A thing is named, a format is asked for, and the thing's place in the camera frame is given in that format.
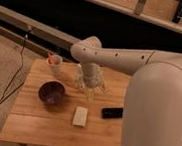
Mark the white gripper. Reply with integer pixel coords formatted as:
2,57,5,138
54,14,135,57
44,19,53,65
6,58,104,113
81,62,106,101

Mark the black cable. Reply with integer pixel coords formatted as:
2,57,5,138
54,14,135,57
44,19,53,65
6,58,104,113
0,24,34,130

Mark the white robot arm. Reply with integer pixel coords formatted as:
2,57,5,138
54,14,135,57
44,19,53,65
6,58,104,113
70,36,182,146

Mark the white sponge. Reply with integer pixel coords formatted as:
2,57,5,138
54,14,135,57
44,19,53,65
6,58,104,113
73,106,88,127

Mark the dark purple bowl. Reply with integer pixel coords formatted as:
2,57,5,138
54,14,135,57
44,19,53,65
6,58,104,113
38,81,65,105

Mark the black eraser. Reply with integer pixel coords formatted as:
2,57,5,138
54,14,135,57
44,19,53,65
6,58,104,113
101,107,123,119

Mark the clear plastic bottle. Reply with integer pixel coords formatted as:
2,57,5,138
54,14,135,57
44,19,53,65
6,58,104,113
75,64,84,89

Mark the wooden table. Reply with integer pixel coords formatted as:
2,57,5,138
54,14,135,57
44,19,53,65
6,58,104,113
0,59,129,146

